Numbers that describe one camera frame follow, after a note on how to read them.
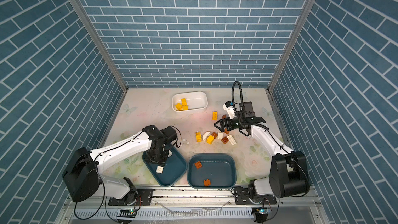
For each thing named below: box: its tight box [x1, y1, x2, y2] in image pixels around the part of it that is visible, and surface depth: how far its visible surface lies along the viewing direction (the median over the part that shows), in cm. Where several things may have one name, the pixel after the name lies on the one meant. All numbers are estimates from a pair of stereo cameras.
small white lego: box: [155, 165, 164, 174], surface depth 82 cm
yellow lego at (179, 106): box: [175, 102, 183, 111], surface depth 110 cm
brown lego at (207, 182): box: [203, 178, 211, 187], surface depth 78 cm
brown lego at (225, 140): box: [220, 136, 230, 145], surface depth 94 cm
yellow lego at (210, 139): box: [206, 134, 215, 145], surface depth 93 cm
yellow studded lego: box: [195, 131, 203, 143], surface depth 95 cm
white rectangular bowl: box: [171, 91, 209, 112], surface depth 113 cm
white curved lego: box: [202, 131, 211, 140], surface depth 95 cm
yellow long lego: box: [211, 111, 219, 121], surface depth 107 cm
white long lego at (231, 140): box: [226, 134, 237, 146], surface depth 93 cm
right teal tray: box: [187, 152, 237, 190], surface depth 83 cm
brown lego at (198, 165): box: [194, 160, 203, 170], surface depth 84 cm
